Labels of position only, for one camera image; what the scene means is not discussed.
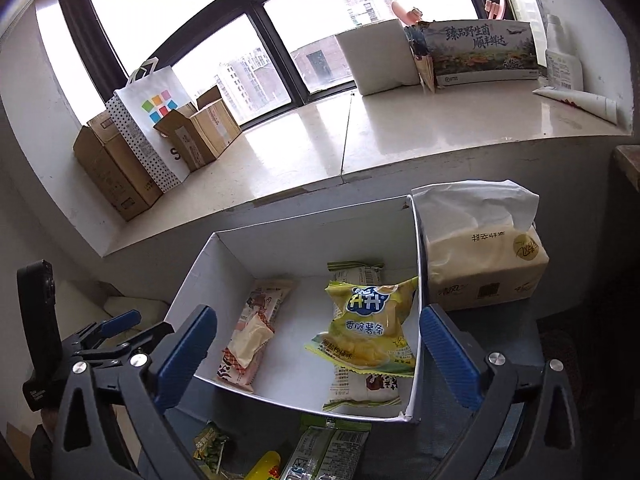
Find white dotted shopping bag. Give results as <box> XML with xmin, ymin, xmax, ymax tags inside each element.
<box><xmin>114</xmin><ymin>57</ymin><xmax>193</xmax><ymax>193</ymax></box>

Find open brown cardboard box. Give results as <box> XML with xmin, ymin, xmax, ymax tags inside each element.
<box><xmin>153</xmin><ymin>105</ymin><xmax>217</xmax><ymax>173</ymax></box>

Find small green snack packet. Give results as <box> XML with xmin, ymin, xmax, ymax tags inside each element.
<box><xmin>192</xmin><ymin>421</ymin><xmax>231</xmax><ymax>476</ymax></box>

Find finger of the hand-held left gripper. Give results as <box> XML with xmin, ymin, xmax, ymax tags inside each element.
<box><xmin>60</xmin><ymin>310</ymin><xmax>142</xmax><ymax>356</ymax></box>
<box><xmin>75</xmin><ymin>322</ymin><xmax>176</xmax><ymax>363</ymax></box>

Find yellow red snack packet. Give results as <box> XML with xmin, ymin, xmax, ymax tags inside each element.
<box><xmin>243</xmin><ymin>450</ymin><xmax>283</xmax><ymax>480</ymax></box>

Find white stone windowsill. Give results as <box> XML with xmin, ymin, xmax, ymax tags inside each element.
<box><xmin>75</xmin><ymin>77</ymin><xmax>633</xmax><ymax>258</ymax></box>

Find yellow potato stick packet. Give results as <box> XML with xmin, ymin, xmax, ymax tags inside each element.
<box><xmin>305</xmin><ymin>276</ymin><xmax>420</xmax><ymax>378</ymax></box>

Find small brown cardboard box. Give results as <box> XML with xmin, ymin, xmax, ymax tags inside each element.
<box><xmin>192</xmin><ymin>85</ymin><xmax>243</xmax><ymax>158</ymax></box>

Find white foam box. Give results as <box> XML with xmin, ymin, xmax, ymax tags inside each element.
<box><xmin>335</xmin><ymin>19</ymin><xmax>423</xmax><ymax>96</ymax></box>

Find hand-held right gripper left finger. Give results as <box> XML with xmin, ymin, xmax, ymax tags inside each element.
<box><xmin>52</xmin><ymin>304</ymin><xmax>218</xmax><ymax>480</ymax></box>

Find green grey snack packet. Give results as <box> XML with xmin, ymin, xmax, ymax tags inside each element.
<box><xmin>280</xmin><ymin>414</ymin><xmax>373</xmax><ymax>480</ymax></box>

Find brown marble counter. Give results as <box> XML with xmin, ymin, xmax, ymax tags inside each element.
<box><xmin>615</xmin><ymin>145</ymin><xmax>640</xmax><ymax>187</ymax></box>

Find white cream tube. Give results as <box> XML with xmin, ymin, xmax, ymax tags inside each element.
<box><xmin>532</xmin><ymin>85</ymin><xmax>620</xmax><ymax>123</ymax></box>

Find folded patterned umbrella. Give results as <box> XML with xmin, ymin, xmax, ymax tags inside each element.
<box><xmin>404</xmin><ymin>22</ymin><xmax>438</xmax><ymax>93</ymax></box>

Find large brown cardboard box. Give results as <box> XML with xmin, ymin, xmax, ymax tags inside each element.
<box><xmin>73</xmin><ymin>112</ymin><xmax>163</xmax><ymax>222</ymax></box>

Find dark window frame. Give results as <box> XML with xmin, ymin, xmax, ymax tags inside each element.
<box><xmin>57</xmin><ymin>0</ymin><xmax>516</xmax><ymax>126</ymax></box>

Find white cardboard storage box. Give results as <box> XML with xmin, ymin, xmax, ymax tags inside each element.
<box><xmin>162</xmin><ymin>195</ymin><xmax>426</xmax><ymax>423</ymax></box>

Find white plastic bottle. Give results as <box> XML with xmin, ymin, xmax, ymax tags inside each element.
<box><xmin>542</xmin><ymin>14</ymin><xmax>583</xmax><ymax>92</ymax></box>

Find blue padded mat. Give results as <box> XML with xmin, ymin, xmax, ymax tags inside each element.
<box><xmin>165</xmin><ymin>305</ymin><xmax>547</xmax><ymax>480</ymax></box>

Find landscape printed box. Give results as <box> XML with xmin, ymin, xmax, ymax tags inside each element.
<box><xmin>420</xmin><ymin>20</ymin><xmax>541</xmax><ymax>86</ymax></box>

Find pink white snack packet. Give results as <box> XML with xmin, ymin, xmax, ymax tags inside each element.
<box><xmin>215</xmin><ymin>280</ymin><xmax>297</xmax><ymax>387</ymax></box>

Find soft tissue pack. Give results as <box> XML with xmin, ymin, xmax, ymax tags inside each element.
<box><xmin>411</xmin><ymin>179</ymin><xmax>550</xmax><ymax>312</ymax></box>

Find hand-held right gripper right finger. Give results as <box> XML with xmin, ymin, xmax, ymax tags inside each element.
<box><xmin>419</xmin><ymin>304</ymin><xmax>586</xmax><ymax>480</ymax></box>

